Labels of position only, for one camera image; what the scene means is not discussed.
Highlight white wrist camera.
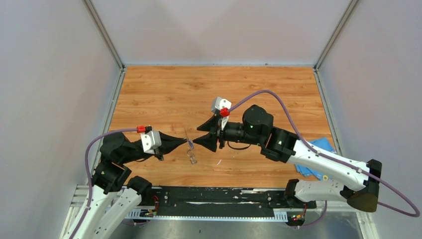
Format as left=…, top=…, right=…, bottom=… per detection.
left=211, top=97, right=231, bottom=114
left=140, top=130, right=162, bottom=154

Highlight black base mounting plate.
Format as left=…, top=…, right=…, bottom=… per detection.
left=136, top=186, right=317, bottom=219

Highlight blue cloth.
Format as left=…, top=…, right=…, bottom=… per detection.
left=295, top=137, right=336, bottom=181

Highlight metal key organizer plate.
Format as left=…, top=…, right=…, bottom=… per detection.
left=184, top=128, right=197, bottom=164

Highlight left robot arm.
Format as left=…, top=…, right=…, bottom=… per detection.
left=63, top=125, right=188, bottom=239

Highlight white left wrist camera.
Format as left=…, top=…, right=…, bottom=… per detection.
left=140, top=130, right=162, bottom=154

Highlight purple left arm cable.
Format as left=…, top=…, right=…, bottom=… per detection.
left=67, top=125, right=147, bottom=239

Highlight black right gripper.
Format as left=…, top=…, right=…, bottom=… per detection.
left=192, top=115, right=262, bottom=152

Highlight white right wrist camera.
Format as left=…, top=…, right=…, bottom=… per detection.
left=211, top=97, right=231, bottom=114

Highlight aluminium rail base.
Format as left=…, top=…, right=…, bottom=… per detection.
left=62, top=186, right=353, bottom=239

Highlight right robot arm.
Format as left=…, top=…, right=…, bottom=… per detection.
left=193, top=105, right=382, bottom=213

